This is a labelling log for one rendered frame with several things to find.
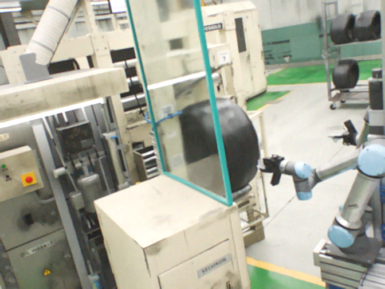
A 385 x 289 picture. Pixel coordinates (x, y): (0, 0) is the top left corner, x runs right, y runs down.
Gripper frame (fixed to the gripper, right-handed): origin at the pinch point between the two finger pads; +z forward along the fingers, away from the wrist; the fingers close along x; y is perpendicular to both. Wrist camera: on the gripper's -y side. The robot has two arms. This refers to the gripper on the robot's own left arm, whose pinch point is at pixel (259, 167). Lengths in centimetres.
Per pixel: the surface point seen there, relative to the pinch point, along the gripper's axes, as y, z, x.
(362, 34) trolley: 49, 257, -460
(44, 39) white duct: 93, 46, 82
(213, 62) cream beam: 62, 48, -18
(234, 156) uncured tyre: 9.4, 6.8, 10.4
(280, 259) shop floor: -105, 67, -51
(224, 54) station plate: 66, 48, -28
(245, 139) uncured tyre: 16.2, 7.2, -0.1
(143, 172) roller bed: 3, 72, 41
